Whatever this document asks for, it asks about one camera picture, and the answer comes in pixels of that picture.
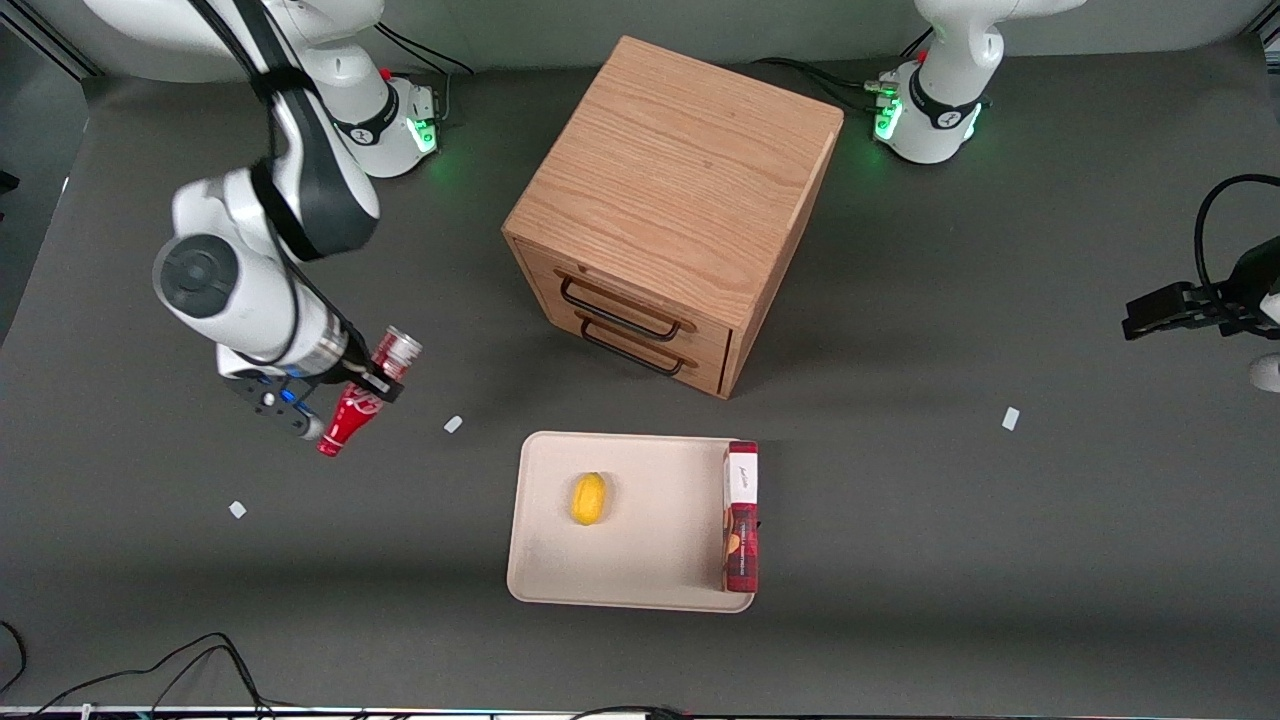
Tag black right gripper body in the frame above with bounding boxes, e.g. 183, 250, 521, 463
328, 340, 379, 389

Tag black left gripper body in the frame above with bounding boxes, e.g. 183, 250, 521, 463
1198, 237, 1280, 337

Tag red coke bottle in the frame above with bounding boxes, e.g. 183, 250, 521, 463
318, 326, 423, 458

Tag beige plastic tray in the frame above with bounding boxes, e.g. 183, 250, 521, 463
506, 431, 758, 613

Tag yellow lemon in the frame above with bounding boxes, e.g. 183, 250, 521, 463
571, 472, 608, 527

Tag wooden drawer cabinet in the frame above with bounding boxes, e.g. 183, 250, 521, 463
502, 36, 844, 400

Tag red tartan cookie box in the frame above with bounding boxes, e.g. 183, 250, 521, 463
722, 440, 760, 594

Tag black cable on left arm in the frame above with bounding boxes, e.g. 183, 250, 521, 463
1194, 174, 1280, 293

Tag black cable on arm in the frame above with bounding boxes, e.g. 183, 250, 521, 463
1194, 174, 1280, 293
190, 0, 366, 366

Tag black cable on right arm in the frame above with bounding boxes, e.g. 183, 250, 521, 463
190, 0, 366, 366

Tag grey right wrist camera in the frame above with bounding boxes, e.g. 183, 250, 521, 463
222, 370, 327, 443

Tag black wire drawer handle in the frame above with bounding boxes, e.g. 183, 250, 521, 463
560, 277, 683, 342
580, 319, 687, 377

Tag long black floor cable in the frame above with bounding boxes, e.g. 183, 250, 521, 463
35, 632, 273, 720

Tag black right arm base cables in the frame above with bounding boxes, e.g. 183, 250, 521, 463
370, 22, 473, 126

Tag black arm base cables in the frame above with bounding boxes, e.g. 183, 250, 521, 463
752, 28, 933, 113
370, 22, 473, 126

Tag short black edge cable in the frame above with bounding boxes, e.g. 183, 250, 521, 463
570, 704, 693, 720

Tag black looped floor cable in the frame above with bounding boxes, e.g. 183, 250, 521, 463
0, 620, 27, 694

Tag black left arm base cables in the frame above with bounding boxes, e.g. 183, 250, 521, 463
752, 28, 933, 113

